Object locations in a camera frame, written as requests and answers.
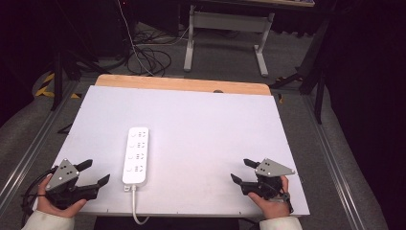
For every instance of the person's dark clothing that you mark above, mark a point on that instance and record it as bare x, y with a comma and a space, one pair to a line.
166, 224

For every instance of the person's left hand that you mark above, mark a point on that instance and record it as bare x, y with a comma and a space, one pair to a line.
48, 204

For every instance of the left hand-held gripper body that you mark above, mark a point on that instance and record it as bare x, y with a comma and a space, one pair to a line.
62, 175

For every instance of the aluminium floor rail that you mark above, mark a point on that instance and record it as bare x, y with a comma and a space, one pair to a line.
335, 172
28, 153

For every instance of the wooden desk top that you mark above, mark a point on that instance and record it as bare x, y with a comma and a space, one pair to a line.
255, 2

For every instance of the white metal desk frame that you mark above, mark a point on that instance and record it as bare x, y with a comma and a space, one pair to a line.
228, 22

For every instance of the white power strip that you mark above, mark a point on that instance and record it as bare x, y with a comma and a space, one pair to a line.
135, 156

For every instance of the black metal stand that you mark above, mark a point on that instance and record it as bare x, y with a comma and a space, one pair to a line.
314, 73
58, 80

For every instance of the white board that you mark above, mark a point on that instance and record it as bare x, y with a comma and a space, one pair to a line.
198, 134

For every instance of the yellow black floor tape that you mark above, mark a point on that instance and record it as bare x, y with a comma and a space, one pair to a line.
48, 86

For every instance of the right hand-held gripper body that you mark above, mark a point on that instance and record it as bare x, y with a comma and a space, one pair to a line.
271, 169

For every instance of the person's right hand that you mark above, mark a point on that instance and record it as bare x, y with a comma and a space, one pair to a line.
271, 207

